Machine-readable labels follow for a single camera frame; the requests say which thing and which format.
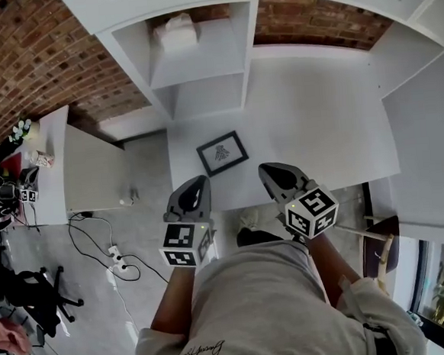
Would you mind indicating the person's right forearm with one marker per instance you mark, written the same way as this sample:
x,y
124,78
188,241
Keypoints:
x,y
330,267

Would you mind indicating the white power strip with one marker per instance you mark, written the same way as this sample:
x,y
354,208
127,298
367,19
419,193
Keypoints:
x,y
118,259

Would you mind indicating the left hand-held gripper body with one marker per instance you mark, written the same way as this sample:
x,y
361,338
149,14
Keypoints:
x,y
181,241

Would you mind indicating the person's black trouser leg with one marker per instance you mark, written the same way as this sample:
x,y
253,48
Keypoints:
x,y
255,237

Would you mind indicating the red cloth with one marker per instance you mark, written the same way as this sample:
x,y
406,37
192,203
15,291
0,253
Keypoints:
x,y
11,164

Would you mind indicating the white side table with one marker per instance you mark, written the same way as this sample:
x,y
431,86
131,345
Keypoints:
x,y
55,178

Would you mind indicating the person's white shoe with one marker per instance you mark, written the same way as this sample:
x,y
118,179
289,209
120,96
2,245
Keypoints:
x,y
249,218

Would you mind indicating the person's left forearm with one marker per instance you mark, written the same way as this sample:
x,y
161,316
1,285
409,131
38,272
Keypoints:
x,y
173,307

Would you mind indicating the black picture frame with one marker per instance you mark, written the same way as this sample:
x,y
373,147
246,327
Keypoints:
x,y
205,160

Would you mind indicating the person's grey shirt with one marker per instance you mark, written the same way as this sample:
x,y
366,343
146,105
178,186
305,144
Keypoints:
x,y
263,307

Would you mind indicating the pink cloth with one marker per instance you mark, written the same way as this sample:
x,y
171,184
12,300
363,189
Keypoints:
x,y
9,337

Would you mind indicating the white flower bunch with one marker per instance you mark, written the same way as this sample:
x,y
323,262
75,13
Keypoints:
x,y
20,129

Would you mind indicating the small white floor object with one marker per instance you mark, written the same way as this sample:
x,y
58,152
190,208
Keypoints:
x,y
128,197

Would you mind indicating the white shelf unit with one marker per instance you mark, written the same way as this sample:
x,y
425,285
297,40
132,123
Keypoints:
x,y
205,59

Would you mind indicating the white cabinet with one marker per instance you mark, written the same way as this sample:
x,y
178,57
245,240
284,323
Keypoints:
x,y
91,171

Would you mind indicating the black office chair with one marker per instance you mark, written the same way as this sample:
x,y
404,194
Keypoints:
x,y
40,298

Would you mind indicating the white tissue pack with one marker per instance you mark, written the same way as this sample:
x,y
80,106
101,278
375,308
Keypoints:
x,y
176,31

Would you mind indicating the patterned paper cup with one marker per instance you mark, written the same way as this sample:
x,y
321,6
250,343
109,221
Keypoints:
x,y
42,159

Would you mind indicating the wooden chair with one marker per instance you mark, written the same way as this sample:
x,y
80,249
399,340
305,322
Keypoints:
x,y
380,248

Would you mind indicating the spare hand-held gripper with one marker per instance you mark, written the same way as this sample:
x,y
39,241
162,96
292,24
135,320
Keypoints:
x,y
1,198

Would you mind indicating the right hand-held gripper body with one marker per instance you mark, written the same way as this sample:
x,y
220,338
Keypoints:
x,y
312,208

